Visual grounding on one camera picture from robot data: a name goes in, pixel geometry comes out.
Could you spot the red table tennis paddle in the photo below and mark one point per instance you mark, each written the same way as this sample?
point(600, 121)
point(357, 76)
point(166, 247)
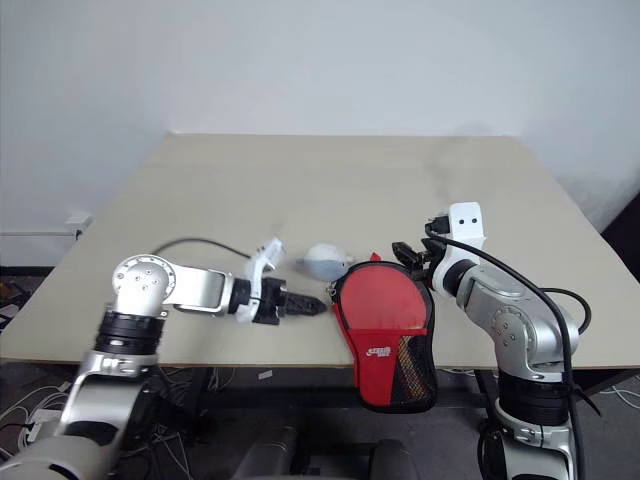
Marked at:
point(380, 300)

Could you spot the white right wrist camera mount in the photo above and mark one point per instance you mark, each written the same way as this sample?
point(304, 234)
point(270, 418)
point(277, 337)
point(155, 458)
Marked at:
point(467, 232)

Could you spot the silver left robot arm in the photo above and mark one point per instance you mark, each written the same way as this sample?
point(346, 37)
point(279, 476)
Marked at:
point(195, 290)

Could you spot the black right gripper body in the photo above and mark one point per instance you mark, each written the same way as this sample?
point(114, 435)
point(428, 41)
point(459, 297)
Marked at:
point(431, 252)

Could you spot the white wall socket box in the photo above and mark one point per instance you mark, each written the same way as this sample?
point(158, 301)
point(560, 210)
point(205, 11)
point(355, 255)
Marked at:
point(77, 220)

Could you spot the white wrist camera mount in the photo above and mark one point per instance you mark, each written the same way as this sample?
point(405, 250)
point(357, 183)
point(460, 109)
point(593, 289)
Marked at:
point(260, 270)
point(467, 232)

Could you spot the black table frame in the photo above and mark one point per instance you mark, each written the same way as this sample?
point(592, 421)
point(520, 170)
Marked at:
point(197, 400)

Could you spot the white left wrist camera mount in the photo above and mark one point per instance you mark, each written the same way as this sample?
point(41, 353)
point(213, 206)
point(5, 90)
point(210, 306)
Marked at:
point(260, 270)

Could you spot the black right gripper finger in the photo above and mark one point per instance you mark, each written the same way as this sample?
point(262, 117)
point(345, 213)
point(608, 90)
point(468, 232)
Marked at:
point(407, 253)

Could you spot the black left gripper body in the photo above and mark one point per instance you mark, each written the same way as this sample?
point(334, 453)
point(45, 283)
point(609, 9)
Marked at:
point(270, 302)

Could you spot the black furniture piece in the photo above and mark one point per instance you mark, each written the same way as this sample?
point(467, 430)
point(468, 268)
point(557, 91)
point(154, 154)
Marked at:
point(622, 220)

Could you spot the red black paddle case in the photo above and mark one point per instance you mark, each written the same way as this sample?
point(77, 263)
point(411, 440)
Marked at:
point(375, 370)

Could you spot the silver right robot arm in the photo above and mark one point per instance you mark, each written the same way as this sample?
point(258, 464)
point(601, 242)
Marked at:
point(500, 300)

